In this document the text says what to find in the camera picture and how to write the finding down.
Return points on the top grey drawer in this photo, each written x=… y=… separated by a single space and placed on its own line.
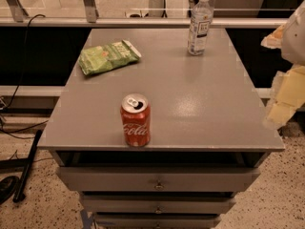
x=157 y=179

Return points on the black stand base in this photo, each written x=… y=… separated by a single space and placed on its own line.
x=20 y=169

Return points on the red coke can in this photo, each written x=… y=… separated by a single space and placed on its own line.
x=136 y=117

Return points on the grey drawer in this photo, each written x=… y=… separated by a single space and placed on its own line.
x=157 y=221
x=157 y=204
x=157 y=179

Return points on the green chip bag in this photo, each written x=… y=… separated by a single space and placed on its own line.
x=102 y=59

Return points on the grey drawer cabinet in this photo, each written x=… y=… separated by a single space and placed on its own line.
x=205 y=112

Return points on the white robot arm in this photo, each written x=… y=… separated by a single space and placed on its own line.
x=293 y=41

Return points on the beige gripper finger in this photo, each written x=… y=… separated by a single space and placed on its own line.
x=274 y=39
x=287 y=96

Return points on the metal window rail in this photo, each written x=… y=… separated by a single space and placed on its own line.
x=151 y=23

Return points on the bottom grey drawer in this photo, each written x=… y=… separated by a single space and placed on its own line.
x=157 y=221

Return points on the clear plastic water bottle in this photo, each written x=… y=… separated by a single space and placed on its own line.
x=201 y=19

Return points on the middle grey drawer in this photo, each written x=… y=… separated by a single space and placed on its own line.
x=157 y=204

